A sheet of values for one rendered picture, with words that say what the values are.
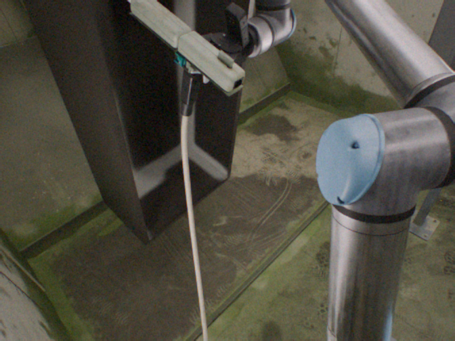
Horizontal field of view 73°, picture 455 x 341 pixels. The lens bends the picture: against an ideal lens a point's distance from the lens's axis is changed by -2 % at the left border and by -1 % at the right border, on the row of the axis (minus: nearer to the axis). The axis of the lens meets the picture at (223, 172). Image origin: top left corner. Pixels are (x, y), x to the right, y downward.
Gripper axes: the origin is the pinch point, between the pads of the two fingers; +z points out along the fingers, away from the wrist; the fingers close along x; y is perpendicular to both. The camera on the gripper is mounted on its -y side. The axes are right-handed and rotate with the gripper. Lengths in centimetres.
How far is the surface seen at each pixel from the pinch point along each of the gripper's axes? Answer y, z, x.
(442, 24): 40, -208, -29
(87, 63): 13.5, 9.6, 24.7
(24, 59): 106, -14, 144
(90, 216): 169, 8, 59
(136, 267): 153, 10, 7
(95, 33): 3.7, 8.3, 21.7
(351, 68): 102, -212, 4
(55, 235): 168, 32, 62
